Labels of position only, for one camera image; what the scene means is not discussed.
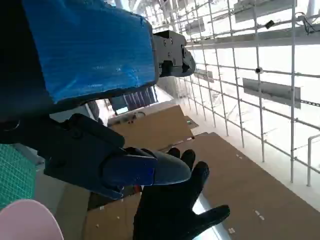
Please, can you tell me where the brown cardboard panel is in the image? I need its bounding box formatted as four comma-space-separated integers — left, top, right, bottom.
109, 104, 200, 151
83, 132, 320, 240

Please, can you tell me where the white metal grid frame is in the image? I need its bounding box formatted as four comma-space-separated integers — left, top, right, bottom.
139, 0, 320, 187

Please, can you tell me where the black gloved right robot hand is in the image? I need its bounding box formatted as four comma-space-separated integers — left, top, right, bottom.
132, 147, 231, 240

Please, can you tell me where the green cutting mat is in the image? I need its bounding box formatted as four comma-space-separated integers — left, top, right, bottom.
0, 143, 37, 210

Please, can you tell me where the grey hanging panel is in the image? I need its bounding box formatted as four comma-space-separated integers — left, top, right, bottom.
242, 77, 302, 109
233, 0, 295, 23

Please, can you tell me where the pink bowl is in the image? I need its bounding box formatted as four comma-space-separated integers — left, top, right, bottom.
0, 199, 65, 240

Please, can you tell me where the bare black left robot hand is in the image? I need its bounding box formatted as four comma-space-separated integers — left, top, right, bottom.
0, 0, 196, 201

